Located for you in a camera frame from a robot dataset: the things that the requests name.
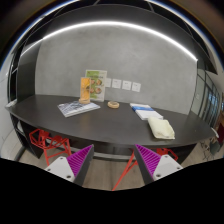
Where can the grey-blue printed magazine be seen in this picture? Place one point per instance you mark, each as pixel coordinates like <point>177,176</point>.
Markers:
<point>78,108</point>

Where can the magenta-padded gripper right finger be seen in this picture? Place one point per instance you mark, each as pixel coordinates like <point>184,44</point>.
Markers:
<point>166,166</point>

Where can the cream terry towel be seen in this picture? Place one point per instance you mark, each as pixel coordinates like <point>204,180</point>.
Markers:
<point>161,128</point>

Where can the dark-framed glass partition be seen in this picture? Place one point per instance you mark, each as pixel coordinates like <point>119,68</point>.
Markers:
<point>211,100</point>

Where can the white book with blue band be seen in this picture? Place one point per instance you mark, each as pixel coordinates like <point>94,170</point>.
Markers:
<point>146,113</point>

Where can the curved ceiling light strip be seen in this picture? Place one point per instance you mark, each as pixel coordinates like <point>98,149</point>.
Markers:
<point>110,23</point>

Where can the small sign on wooden base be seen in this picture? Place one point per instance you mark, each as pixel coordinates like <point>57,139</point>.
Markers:
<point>85,88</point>

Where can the beige tape roll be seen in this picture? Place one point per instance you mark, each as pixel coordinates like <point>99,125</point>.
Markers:
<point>109,105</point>

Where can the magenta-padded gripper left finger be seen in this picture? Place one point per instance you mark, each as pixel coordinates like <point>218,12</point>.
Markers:
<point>61,166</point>

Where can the large acrylic sign stand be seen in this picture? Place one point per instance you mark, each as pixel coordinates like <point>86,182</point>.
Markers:
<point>99,83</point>

